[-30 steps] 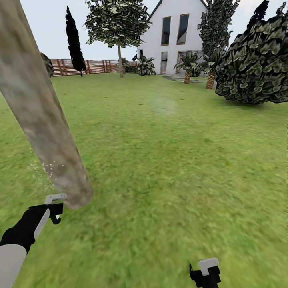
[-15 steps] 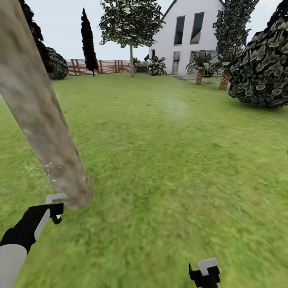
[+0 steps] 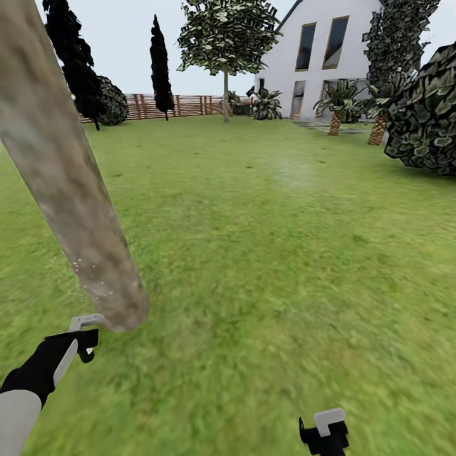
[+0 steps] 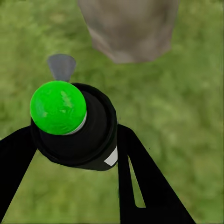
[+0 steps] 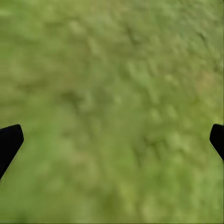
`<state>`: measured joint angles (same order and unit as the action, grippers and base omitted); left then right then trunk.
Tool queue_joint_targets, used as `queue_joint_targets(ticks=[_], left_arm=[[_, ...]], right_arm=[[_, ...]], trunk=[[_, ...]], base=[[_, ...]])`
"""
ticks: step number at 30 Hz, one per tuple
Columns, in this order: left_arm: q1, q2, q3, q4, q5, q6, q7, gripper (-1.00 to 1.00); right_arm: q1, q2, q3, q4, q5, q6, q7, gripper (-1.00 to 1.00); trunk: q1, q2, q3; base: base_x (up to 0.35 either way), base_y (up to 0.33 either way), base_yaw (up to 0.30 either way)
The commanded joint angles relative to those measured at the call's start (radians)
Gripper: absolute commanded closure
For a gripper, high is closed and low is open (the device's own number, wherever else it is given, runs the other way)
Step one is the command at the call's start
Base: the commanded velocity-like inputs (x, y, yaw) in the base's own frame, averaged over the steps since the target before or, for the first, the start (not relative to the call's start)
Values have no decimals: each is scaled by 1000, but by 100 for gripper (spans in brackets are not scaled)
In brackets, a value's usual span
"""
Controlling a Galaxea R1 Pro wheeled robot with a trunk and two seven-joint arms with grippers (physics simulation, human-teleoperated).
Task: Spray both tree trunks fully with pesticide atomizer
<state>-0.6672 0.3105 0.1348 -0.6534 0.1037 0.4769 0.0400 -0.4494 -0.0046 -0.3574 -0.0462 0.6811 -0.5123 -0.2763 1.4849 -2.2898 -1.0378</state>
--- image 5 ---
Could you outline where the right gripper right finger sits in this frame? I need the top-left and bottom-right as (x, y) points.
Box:
(210, 124), (224, 160)

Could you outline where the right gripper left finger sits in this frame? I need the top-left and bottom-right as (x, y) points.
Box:
(0, 124), (24, 179)

